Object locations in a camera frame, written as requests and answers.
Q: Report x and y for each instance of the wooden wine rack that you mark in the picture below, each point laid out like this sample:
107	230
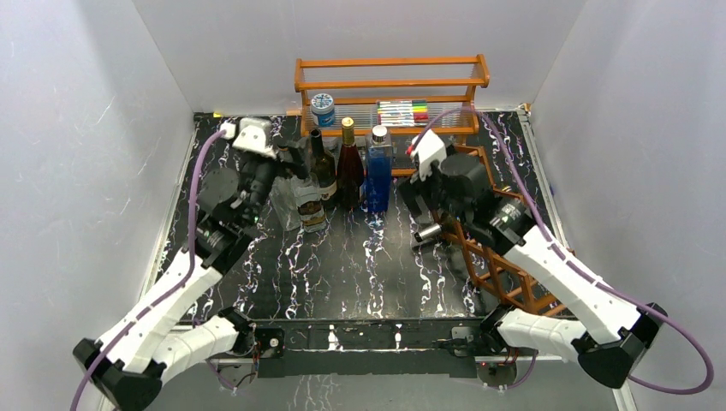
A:
487	269

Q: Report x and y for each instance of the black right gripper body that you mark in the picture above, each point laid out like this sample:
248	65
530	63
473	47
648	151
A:
431	191

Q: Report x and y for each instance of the gold foil wine bottle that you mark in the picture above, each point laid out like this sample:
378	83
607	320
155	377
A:
350	171

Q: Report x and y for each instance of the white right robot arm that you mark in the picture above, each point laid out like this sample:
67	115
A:
607	337

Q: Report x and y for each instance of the marker pen set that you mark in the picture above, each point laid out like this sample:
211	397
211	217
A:
403	113

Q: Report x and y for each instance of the blue lidded jar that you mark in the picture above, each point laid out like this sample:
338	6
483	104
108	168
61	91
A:
322	106

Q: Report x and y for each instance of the blue glass bottle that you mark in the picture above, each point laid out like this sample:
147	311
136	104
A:
379	166

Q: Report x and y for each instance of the dark green wine bottle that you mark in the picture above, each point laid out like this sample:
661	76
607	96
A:
324	167

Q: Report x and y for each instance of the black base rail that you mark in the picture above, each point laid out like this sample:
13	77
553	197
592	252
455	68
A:
453	347

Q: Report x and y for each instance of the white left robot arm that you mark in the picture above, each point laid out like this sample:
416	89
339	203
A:
131	362

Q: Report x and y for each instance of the orange wooden shelf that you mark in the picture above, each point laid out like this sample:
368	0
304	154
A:
447	85

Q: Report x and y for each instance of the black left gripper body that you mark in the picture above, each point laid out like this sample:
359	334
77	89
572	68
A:
294	167

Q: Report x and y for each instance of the silver capped wine bottle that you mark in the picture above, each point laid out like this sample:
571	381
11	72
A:
432	232

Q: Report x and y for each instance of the dark bottle rack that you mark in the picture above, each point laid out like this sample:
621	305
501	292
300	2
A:
308	203

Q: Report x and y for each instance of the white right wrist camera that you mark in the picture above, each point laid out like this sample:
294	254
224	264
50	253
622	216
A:
426	149

